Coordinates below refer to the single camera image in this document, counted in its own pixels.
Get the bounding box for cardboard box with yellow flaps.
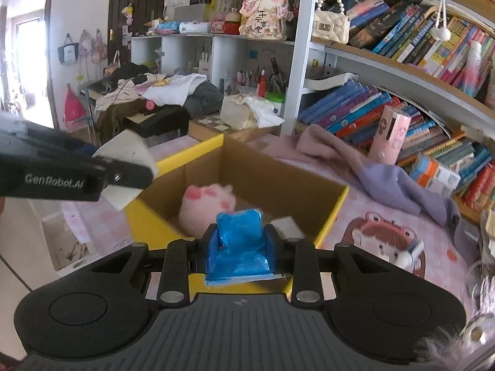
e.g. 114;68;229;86
124;133;351;294

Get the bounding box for orange and white carton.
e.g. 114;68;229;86
409;154;462;198

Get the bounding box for pink plush paw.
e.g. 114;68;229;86
179;183;237;236

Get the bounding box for white open booklet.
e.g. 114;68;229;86
305;73;358;90

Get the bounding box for row of colourful slanted books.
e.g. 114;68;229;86
298;79;495;209

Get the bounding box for grey tote bag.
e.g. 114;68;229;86
57;33;80;66

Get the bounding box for cream quilted handbag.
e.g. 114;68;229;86
312;0;351;45

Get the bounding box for pink backpack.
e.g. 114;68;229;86
64;85;88;130

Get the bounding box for pen holder with stationery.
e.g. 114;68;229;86
234;58;289;95

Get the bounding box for white appliance box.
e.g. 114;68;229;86
166;3;209;22

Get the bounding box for purple fluffy plush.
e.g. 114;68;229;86
415;309;495;371

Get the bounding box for white shelf unit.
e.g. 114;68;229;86
131;0;337;137

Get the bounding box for white clothes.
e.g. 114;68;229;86
95;73;207;111

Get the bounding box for dark grey clothes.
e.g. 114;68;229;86
183;83;225;118

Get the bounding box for pink checkered tablecloth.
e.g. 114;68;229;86
62;135;484;318

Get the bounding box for blue plastic packet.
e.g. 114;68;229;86
205;209;285;288

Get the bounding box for tall pink carton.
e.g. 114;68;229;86
367;104;411;167

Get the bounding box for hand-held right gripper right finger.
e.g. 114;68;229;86
265;225;391;306

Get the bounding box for cream tissue pack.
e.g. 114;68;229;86
220;95;285;131

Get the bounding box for cartoon decor plaque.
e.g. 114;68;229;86
239;0;291;41

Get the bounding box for dark wooden door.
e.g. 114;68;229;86
108;0;169;70

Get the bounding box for white paper piece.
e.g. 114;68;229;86
93;129;159;211

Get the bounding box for pink and purple scarf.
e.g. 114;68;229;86
267;124;463;227

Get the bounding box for brown garment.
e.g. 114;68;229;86
95;100;144;143

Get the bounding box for white storage bin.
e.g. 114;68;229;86
41;209;97;271

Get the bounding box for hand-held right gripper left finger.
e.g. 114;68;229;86
83;224;217;306

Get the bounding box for pink and white bottle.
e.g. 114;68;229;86
462;41;484;99

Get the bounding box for small white and blue toy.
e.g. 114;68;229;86
394;240;425;269

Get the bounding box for white foam block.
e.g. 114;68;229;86
269;216;306;240

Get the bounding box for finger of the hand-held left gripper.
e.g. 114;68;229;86
0;112;96;158
92;157;154;202

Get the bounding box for row of upright shelf books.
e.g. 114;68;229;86
348;0;495;101

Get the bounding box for pink and red plush toy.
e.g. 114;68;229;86
211;8;242;35

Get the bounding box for wooden chessboard box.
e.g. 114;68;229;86
188;112;281;143

